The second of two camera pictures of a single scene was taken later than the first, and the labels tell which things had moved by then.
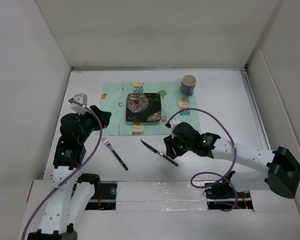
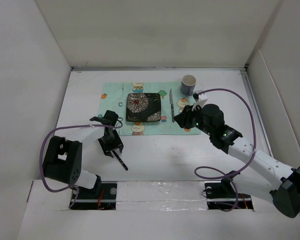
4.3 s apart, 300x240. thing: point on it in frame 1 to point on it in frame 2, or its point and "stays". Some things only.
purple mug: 187,84 stays
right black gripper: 169,142 to 183,119
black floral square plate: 143,107 stays
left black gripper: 104,116 to 116,144
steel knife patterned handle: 165,156 to 172,113
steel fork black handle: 107,143 stays
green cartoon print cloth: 172,100 stays
